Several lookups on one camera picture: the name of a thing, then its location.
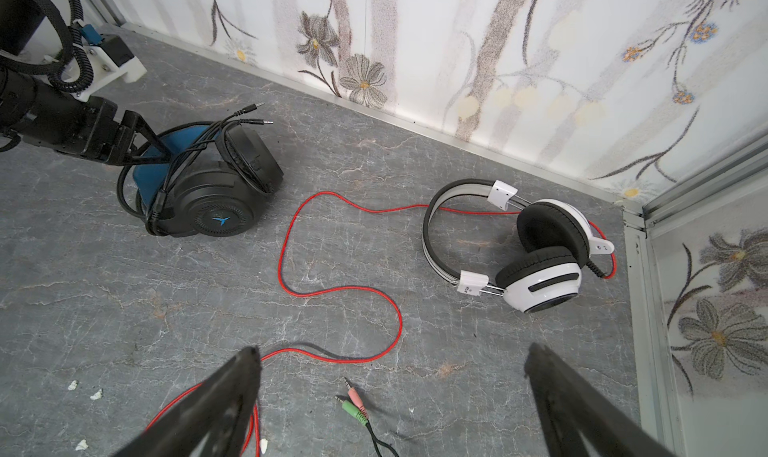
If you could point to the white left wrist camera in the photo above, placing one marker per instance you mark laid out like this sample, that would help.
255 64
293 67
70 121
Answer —
100 59

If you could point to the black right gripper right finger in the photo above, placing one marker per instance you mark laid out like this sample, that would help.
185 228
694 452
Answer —
574 416

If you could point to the white over-ear headphones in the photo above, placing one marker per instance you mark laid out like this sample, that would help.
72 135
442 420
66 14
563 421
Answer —
559 243

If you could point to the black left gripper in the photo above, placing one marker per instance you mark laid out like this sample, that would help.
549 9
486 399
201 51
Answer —
111 142

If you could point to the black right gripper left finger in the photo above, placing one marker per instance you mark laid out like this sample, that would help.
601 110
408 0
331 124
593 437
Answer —
212 420

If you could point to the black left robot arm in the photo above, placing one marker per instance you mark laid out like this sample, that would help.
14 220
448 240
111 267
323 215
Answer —
53 103

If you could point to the black over-ear headphones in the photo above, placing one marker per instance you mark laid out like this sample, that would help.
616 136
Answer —
219 182

